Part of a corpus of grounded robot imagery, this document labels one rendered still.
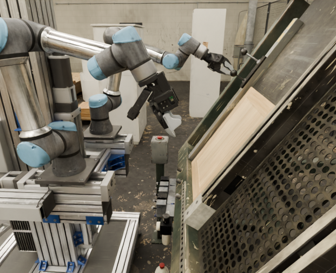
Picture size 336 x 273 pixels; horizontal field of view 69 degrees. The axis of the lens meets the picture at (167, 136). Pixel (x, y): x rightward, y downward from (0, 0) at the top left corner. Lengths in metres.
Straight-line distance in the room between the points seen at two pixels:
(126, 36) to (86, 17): 9.26
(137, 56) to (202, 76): 4.35
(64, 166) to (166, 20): 8.52
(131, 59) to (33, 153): 0.53
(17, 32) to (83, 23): 9.04
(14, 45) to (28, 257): 1.50
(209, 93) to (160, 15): 4.91
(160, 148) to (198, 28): 3.55
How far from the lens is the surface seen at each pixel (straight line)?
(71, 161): 1.19
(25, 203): 1.27
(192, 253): 0.99
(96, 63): 0.80
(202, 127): 1.74
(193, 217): 1.04
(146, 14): 9.49
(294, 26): 1.49
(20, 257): 2.14
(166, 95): 0.75
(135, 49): 0.75
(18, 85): 1.02
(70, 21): 10.22
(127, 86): 3.66
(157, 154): 1.77
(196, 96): 5.14
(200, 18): 5.01
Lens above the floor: 1.63
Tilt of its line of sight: 23 degrees down
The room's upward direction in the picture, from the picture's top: straight up
